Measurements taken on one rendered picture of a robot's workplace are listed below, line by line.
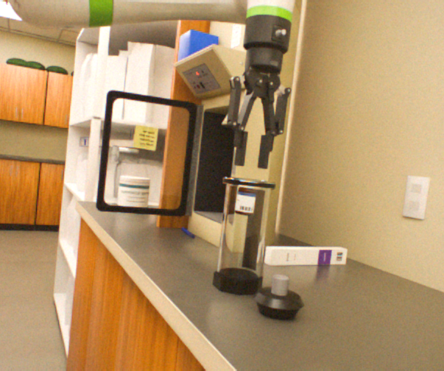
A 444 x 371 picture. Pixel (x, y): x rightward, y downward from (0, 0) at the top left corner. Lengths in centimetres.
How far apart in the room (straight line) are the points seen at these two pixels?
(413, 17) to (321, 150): 52
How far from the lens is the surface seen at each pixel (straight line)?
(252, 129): 122
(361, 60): 152
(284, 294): 76
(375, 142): 140
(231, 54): 121
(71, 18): 89
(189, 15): 97
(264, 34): 86
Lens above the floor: 119
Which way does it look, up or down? 3 degrees down
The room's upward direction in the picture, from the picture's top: 6 degrees clockwise
